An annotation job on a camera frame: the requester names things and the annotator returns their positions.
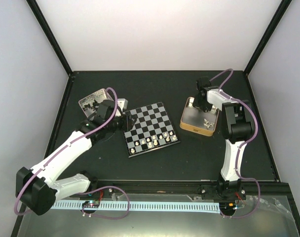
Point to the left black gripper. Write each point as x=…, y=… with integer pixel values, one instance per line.
x=127, y=125

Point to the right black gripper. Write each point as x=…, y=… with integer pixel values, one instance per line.
x=195, y=104

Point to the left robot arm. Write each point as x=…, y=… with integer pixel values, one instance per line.
x=40, y=187

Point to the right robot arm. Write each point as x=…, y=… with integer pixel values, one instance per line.
x=237, y=127

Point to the left small circuit board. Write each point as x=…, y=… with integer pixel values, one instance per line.
x=91, y=204

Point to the small circuit board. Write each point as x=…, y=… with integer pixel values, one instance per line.
x=91, y=204
x=231, y=206

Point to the right small circuit board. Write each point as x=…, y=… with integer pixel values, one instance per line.
x=231, y=206

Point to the gold tin box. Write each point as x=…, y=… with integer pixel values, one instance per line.
x=192, y=119

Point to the black and silver chessboard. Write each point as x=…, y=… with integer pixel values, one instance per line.
x=153, y=120

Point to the pink tin box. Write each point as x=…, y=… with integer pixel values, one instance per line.
x=90, y=103

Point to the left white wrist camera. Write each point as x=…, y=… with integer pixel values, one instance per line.
x=122, y=104

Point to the light blue slotted cable duct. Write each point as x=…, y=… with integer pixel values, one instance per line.
x=154, y=206

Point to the right black frame post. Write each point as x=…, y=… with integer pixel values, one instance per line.
x=274, y=22

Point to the black frame post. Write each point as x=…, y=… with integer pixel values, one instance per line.
x=274, y=22
x=36, y=10

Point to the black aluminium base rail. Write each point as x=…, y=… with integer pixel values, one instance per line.
x=206, y=189

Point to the left black frame post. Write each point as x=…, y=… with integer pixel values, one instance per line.
x=36, y=10

